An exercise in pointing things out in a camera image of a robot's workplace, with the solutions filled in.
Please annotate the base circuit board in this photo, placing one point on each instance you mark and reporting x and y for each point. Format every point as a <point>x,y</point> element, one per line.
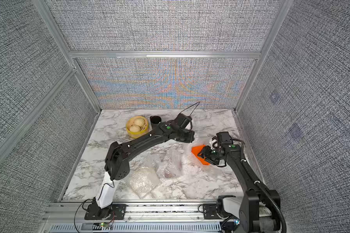
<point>236,222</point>
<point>106,225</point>

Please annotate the upper steamed bun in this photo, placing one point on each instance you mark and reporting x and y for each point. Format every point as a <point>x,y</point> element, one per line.
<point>139,121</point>

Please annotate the bubble dark red plate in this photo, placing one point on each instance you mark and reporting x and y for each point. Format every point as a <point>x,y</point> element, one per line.
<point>168,165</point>

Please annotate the lower steamed bun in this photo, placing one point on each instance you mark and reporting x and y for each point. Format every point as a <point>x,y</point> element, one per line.
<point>135,129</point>

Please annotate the bubble wrapped white plate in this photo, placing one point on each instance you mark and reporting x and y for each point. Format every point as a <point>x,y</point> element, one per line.
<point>143,180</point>

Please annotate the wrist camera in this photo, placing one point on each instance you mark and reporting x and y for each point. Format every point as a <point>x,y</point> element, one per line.
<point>184,122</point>
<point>221,138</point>

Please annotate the left base circuit board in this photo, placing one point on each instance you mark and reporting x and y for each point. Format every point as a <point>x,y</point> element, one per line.
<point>106,225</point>

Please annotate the bubble wrap around orange plate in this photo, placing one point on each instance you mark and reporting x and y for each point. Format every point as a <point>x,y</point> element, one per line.
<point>199,176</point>

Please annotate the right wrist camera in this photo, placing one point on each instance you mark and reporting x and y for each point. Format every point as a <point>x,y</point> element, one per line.
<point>221,138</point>

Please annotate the yellow bamboo steamer basket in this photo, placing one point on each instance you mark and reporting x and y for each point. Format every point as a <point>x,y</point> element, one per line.
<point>144,129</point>

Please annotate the aluminium front rail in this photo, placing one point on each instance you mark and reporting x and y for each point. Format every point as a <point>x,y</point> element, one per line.
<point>136,211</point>

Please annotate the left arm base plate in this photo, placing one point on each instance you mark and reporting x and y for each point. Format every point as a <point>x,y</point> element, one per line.
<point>114,211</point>

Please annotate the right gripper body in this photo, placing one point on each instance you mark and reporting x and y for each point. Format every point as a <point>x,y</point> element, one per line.
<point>212,156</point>

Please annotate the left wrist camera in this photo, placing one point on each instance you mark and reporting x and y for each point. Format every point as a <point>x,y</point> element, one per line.
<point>184,122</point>

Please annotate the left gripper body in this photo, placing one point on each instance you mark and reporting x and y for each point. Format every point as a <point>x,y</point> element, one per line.
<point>184,137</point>

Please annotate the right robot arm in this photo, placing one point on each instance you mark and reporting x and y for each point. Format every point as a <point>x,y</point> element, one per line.
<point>260,207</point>

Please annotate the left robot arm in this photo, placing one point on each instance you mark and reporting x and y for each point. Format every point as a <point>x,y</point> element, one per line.
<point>119,155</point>

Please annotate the black cup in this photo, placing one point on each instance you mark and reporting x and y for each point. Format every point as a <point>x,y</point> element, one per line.
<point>155,121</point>

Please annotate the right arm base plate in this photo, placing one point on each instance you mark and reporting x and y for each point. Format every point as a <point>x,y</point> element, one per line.
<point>209,211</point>

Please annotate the right base circuit board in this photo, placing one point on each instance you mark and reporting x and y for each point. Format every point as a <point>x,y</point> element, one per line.
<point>236,222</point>

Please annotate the steamed bun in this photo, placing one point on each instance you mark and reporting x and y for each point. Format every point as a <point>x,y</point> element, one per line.
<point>139,121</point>
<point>135,129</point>

